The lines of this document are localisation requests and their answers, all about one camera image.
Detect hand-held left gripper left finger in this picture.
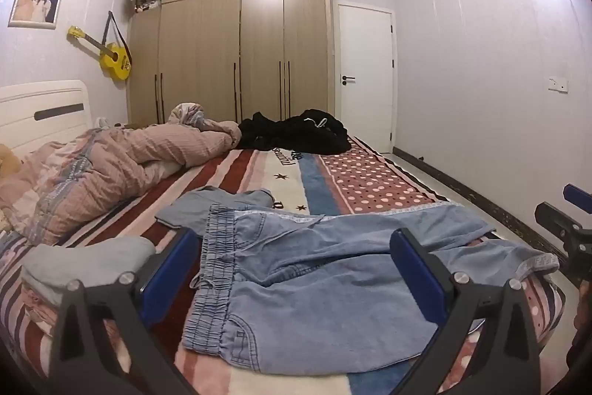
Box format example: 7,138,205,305
48,227,202,395

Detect yellow guitar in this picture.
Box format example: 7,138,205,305
67,10,133,81

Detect beige wooden wardrobe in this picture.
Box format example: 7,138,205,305
127,0,333,128

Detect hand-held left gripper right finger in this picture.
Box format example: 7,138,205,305
389,228,544,395

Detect light blue folded cloth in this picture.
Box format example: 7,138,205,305
21,236,155,308

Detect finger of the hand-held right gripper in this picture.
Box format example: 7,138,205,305
535,202,592,285
562,184,592,207

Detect white bed headboard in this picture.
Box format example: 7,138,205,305
0,80,95,160

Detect framed wall picture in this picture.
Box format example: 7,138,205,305
8,0,64,29

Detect striped and dotted printed blanket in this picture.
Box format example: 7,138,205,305
0,136,567,395

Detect small pale denim garment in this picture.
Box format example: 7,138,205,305
155,187,275,234

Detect white door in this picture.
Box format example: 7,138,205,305
334,1,397,154

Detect blue denim pants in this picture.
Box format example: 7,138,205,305
182,198,560,372

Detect tan plush toy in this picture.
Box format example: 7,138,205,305
0,144,23,178

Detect pink quilt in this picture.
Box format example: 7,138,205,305
0,103,241,245

